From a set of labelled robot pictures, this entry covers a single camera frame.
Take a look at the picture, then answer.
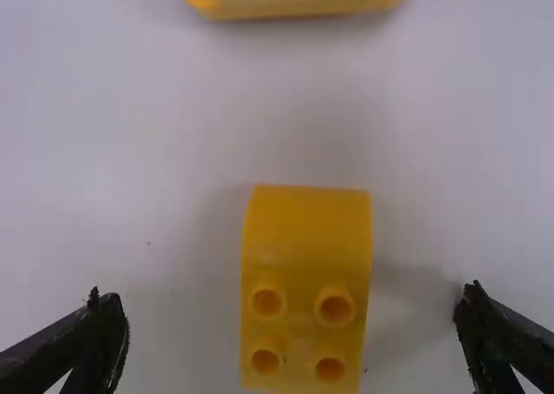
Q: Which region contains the yellow toy brick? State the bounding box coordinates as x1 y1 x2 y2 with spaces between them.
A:
238 184 373 394

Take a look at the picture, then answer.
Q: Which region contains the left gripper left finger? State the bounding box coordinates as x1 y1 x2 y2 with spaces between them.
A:
0 286 131 394

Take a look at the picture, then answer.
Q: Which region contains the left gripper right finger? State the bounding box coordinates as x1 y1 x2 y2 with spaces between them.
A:
453 279 554 394

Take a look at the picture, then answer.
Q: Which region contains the yellow toy car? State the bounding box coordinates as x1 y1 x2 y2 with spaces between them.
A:
167 0 422 23

